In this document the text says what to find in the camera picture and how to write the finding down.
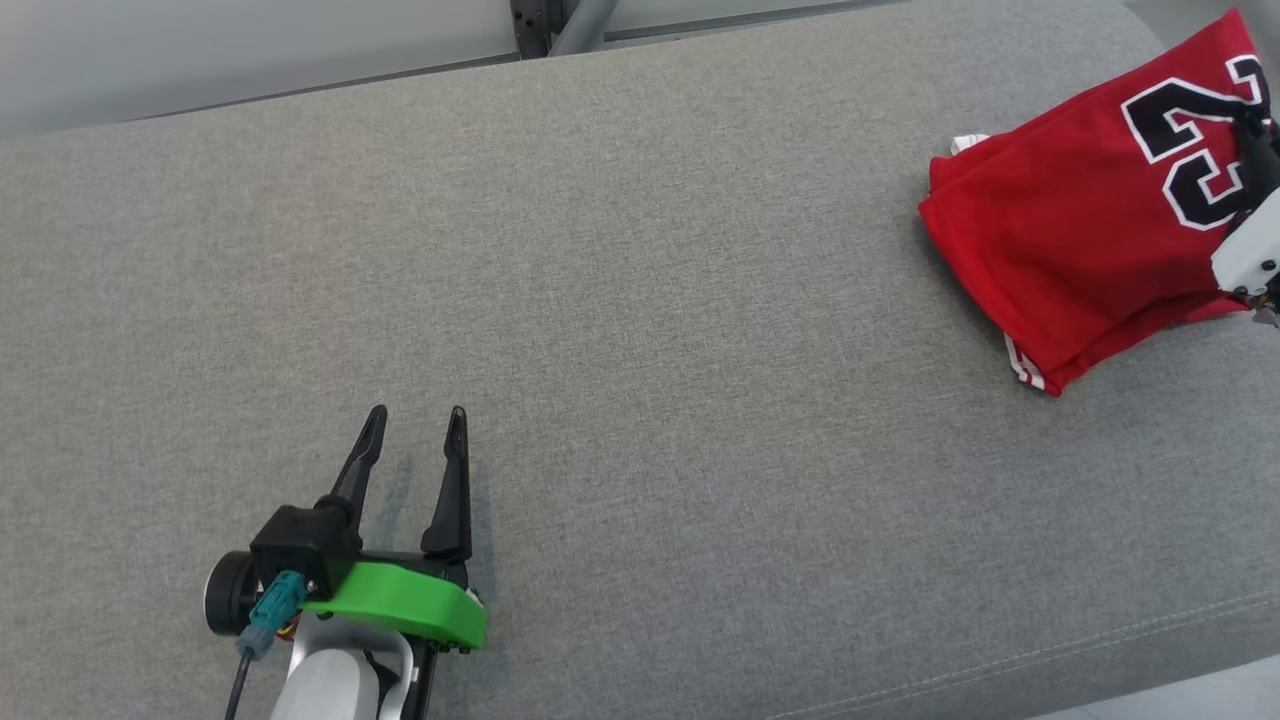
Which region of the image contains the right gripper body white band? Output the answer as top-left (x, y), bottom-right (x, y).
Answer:
top-left (1210, 185), bottom-right (1280, 303)

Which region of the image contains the grey round brace tube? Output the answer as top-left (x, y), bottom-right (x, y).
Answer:
top-left (548, 0), bottom-right (622, 59)

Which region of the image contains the dark perforated bracket plate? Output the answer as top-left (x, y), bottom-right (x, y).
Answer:
top-left (510, 0), bottom-right (564, 60)

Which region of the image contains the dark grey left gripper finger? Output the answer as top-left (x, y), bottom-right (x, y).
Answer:
top-left (419, 405), bottom-right (474, 563)
top-left (316, 404), bottom-right (389, 526)

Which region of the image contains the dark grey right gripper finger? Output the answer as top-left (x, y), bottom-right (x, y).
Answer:
top-left (1232, 104), bottom-right (1280, 217)

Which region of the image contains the red basketball jersey number 23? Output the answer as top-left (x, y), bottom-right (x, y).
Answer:
top-left (918, 8), bottom-right (1280, 398)

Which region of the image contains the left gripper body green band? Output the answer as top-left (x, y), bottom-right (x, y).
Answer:
top-left (204, 549), bottom-right (489, 655)

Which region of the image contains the teal cable connector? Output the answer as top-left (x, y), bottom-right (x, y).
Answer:
top-left (237, 570), bottom-right (307, 662)

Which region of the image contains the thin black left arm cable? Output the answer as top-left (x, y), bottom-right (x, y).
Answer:
top-left (224, 650), bottom-right (257, 720)

